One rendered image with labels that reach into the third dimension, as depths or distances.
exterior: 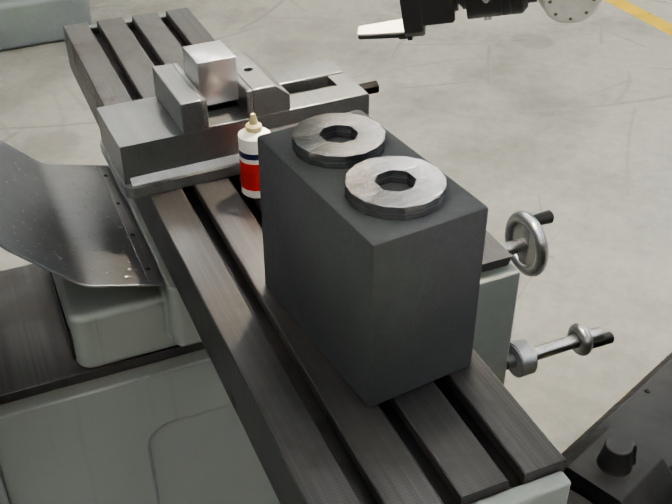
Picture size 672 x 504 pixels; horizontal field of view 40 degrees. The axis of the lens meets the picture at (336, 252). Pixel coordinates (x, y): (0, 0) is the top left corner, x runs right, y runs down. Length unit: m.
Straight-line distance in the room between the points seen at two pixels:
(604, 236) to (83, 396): 1.93
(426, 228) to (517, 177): 2.32
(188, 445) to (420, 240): 0.69
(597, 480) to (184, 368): 0.57
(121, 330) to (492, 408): 0.53
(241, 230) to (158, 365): 0.26
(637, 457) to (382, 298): 0.62
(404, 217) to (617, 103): 2.91
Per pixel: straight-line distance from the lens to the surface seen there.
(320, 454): 0.84
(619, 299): 2.62
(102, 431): 1.31
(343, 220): 0.79
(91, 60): 1.59
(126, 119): 1.24
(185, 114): 1.17
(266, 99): 1.20
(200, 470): 1.43
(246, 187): 1.17
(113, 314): 1.20
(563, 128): 3.43
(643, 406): 1.44
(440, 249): 0.80
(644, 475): 1.31
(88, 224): 1.27
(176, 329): 1.20
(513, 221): 1.64
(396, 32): 1.19
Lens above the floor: 1.55
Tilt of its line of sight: 35 degrees down
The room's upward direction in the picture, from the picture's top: straight up
